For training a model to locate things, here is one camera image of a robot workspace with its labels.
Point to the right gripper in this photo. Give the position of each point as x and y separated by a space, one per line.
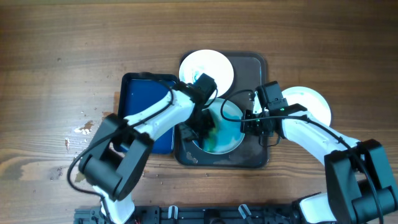
248 128

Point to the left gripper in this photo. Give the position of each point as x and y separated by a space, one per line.
189 132

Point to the green sponge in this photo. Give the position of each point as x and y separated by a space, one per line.
210 138

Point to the white plate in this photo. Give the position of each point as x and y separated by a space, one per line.
229 136
210 62
317 106

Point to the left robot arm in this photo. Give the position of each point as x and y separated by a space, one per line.
115 159

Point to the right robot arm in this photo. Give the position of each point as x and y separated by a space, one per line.
360 184

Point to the grey serving tray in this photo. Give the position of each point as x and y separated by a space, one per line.
250 71

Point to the black tub of blue water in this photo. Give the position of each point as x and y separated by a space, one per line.
138 92

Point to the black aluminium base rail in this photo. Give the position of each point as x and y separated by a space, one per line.
268 214

